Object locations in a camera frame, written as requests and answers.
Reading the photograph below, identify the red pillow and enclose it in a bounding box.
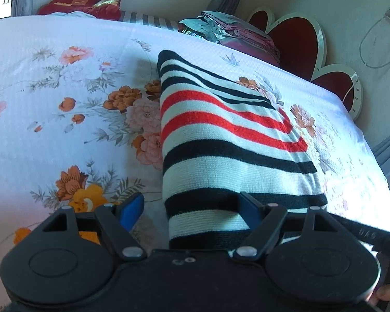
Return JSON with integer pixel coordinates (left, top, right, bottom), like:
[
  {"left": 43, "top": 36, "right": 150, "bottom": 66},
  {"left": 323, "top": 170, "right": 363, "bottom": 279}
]
[{"left": 37, "top": 0, "right": 122, "bottom": 21}]

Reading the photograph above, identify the white floral bed sheet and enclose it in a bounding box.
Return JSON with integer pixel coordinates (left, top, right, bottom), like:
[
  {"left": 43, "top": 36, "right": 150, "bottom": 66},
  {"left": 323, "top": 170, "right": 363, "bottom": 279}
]
[{"left": 0, "top": 13, "right": 390, "bottom": 312}]

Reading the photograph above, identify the grey striped pillow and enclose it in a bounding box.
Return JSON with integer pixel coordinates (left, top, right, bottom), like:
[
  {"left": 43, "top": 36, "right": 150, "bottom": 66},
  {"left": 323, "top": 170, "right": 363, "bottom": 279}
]
[{"left": 119, "top": 10, "right": 190, "bottom": 34}]

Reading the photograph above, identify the red heart-shaped headboard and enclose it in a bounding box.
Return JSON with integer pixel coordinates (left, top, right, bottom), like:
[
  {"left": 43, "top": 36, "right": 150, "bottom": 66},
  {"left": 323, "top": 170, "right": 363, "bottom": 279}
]
[{"left": 247, "top": 6, "right": 363, "bottom": 120}]

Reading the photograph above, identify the striped knit sweater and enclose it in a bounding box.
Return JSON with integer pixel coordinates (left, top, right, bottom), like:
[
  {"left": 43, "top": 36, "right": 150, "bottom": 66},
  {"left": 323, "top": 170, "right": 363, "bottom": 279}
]
[{"left": 158, "top": 50, "right": 328, "bottom": 251}]

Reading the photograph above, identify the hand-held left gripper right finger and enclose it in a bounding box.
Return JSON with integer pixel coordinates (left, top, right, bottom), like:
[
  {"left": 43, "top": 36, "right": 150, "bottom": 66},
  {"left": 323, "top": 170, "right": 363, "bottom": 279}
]
[{"left": 233, "top": 192, "right": 342, "bottom": 262}]

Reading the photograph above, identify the white wall cable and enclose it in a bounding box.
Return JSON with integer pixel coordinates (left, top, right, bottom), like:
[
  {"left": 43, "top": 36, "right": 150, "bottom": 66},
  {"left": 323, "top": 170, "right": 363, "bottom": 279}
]
[{"left": 359, "top": 6, "right": 390, "bottom": 69}]

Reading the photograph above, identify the pile of folded clothes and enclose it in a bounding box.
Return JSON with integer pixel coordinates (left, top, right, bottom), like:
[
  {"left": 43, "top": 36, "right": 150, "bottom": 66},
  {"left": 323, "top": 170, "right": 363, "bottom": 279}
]
[{"left": 179, "top": 11, "right": 282, "bottom": 69}]

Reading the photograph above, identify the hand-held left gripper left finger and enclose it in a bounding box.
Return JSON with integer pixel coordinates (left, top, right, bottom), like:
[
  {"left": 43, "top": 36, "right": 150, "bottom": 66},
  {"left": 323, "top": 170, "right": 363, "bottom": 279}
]
[{"left": 44, "top": 192, "right": 147, "bottom": 261}]

